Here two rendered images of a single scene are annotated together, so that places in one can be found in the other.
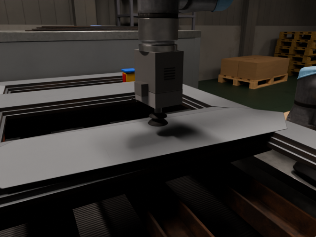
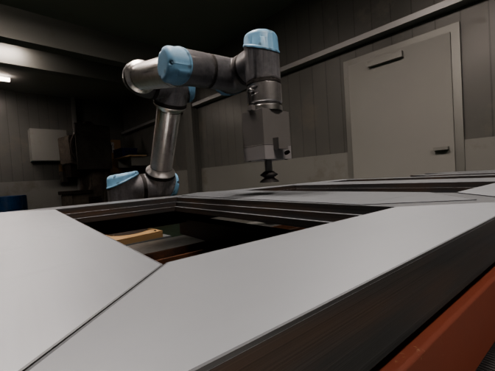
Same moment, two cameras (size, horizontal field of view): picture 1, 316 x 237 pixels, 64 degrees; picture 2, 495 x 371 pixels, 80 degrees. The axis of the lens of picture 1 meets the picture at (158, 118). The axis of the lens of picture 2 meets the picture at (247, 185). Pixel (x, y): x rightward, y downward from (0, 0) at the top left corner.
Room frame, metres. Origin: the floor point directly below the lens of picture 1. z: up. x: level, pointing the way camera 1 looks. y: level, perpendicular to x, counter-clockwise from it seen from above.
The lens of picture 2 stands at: (0.67, 0.62, 0.89)
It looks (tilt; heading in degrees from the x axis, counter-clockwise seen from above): 2 degrees down; 259
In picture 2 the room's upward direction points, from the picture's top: 4 degrees counter-clockwise
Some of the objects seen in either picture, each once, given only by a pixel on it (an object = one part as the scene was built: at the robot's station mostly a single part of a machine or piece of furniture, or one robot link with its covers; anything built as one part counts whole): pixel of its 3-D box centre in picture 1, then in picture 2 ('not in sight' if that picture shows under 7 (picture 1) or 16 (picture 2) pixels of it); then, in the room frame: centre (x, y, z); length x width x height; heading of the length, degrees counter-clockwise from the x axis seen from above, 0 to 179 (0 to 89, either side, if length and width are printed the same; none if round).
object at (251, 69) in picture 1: (254, 70); not in sight; (5.21, -1.99, 0.24); 1.32 x 0.95 x 0.47; 122
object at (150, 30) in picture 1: (157, 31); (263, 96); (0.50, 0.00, 1.06); 0.08 x 0.08 x 0.05
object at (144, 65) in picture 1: (152, 73); (269, 132); (0.50, 0.01, 0.98); 0.10 x 0.09 x 0.16; 121
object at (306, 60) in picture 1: (306, 52); not in sight; (6.25, -3.59, 0.48); 1.30 x 0.89 x 0.97; 122
